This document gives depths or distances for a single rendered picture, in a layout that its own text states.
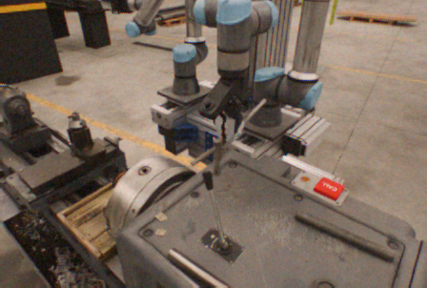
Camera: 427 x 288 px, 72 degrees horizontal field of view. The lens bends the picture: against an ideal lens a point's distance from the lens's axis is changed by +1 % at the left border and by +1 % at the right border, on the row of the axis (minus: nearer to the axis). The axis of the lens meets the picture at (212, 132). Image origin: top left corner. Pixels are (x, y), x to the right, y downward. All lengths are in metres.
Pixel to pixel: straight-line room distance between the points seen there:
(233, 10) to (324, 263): 0.54
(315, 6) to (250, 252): 0.78
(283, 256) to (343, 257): 0.12
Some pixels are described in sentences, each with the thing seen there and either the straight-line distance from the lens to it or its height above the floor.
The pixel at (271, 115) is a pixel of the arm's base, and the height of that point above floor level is 1.21.
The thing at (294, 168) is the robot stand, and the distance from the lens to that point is 2.64.
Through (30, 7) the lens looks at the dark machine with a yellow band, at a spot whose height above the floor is 1.09.
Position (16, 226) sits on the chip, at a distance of 1.95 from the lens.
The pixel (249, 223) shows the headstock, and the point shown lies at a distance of 0.71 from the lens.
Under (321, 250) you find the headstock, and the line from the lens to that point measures 0.70.
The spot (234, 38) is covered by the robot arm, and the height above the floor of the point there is 1.63.
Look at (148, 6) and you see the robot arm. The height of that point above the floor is 1.58.
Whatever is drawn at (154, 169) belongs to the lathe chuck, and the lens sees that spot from 0.89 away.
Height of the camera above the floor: 1.78
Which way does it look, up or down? 31 degrees down
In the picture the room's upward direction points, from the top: straight up
